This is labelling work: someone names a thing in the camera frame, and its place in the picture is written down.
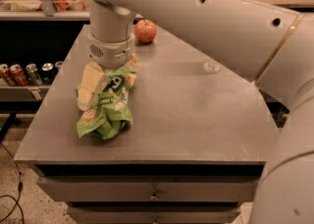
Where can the upper drawer with knob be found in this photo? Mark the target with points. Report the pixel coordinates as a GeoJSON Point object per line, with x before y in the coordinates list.
{"type": "Point", "coordinates": [149, 189]}

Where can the clear plastic water bottle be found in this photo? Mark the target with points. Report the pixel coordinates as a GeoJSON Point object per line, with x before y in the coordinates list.
{"type": "Point", "coordinates": [211, 67]}

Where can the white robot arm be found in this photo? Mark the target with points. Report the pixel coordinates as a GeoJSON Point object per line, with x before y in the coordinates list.
{"type": "Point", "coordinates": [270, 46]}

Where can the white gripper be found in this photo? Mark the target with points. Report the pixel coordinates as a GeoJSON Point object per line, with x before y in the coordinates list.
{"type": "Point", "coordinates": [110, 52]}

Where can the red apple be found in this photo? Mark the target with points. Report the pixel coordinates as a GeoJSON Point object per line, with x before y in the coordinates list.
{"type": "Point", "coordinates": [145, 31]}

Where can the red soda can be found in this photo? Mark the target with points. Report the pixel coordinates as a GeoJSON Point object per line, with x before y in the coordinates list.
{"type": "Point", "coordinates": [6, 75]}

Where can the drawer with knob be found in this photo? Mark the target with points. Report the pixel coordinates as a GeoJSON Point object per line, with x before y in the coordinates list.
{"type": "Point", "coordinates": [149, 189]}
{"type": "Point", "coordinates": [154, 214]}

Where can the lower drawer with knob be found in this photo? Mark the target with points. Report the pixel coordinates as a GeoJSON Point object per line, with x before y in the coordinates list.
{"type": "Point", "coordinates": [154, 214]}

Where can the grey drawer cabinet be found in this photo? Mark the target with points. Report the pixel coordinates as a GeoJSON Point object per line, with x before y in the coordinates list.
{"type": "Point", "coordinates": [186, 123]}

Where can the grey soda can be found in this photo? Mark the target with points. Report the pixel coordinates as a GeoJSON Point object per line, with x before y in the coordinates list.
{"type": "Point", "coordinates": [58, 65]}

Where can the silver soda can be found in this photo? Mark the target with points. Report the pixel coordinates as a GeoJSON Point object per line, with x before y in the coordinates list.
{"type": "Point", "coordinates": [33, 74]}

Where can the low side shelf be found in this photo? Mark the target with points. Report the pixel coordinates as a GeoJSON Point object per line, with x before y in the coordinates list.
{"type": "Point", "coordinates": [22, 93]}

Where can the green rice chip bag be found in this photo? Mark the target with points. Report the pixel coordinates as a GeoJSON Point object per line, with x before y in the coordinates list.
{"type": "Point", "coordinates": [110, 113]}

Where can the orange soda can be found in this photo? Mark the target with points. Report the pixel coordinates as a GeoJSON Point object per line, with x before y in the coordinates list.
{"type": "Point", "coordinates": [19, 75]}

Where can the dark soda can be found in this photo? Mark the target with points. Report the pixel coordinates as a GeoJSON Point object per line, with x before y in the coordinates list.
{"type": "Point", "coordinates": [48, 71]}

